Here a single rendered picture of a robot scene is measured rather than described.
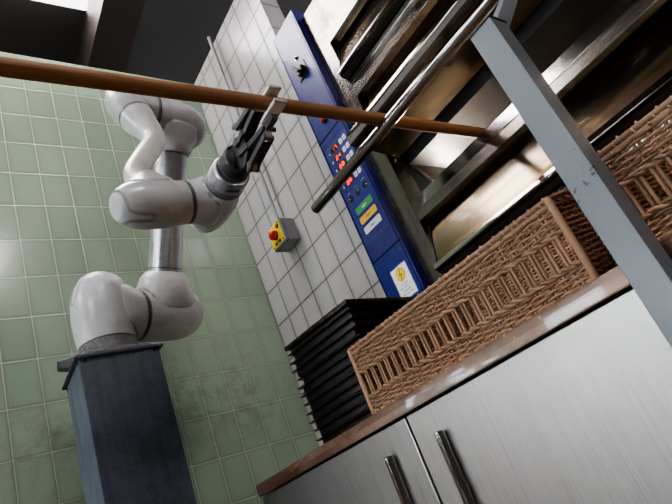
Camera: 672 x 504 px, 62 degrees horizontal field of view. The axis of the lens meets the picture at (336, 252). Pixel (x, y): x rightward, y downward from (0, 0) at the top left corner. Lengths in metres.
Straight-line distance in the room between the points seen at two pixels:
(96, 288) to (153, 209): 0.46
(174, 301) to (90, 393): 0.39
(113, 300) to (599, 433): 1.25
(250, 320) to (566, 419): 1.66
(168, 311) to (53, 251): 0.65
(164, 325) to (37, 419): 0.49
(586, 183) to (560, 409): 0.31
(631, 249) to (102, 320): 1.29
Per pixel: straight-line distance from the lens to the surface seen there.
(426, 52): 1.57
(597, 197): 0.74
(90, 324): 1.62
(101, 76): 1.03
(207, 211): 1.32
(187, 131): 1.85
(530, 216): 0.91
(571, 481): 0.88
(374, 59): 1.94
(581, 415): 0.84
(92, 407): 1.50
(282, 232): 2.17
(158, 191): 1.27
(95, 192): 2.43
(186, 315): 1.76
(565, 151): 0.76
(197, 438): 2.06
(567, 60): 1.49
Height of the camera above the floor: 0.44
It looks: 24 degrees up
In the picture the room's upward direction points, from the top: 23 degrees counter-clockwise
